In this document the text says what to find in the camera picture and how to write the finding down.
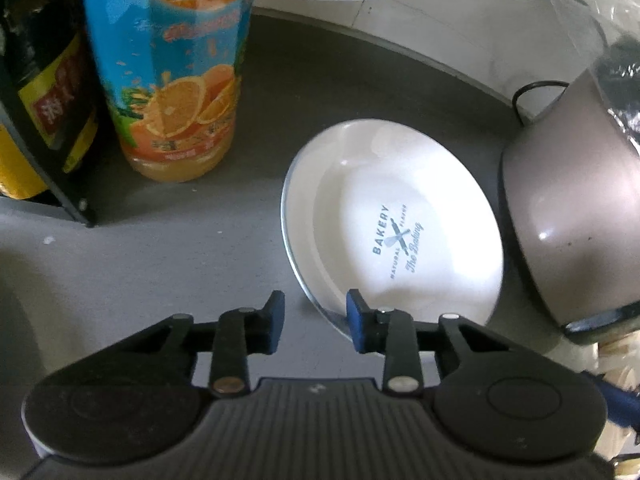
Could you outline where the small white plate crossed print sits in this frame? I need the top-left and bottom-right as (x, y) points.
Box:
(281, 119), (505, 362)

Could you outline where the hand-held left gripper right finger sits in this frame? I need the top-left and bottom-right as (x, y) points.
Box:
(346, 289), (506, 395)

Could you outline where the large soy sauce bottle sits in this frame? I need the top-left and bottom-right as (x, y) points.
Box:
(0, 0), (103, 202)

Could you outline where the black rice cooker cable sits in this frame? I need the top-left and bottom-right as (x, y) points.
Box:
(512, 80), (572, 127)

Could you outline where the black metal shelf rack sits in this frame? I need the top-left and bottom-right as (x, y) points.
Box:
(0, 72), (99, 229)

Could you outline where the clear plastic bag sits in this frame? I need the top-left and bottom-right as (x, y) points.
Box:
(549, 0), (640, 147)

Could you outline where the silver and black rice cooker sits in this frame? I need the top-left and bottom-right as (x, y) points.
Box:
(499, 67), (640, 345)

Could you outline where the orange juice bottle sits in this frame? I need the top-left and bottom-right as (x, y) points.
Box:
(79, 0), (259, 184)

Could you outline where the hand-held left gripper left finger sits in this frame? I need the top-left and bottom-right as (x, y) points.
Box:
(100, 291), (286, 397)

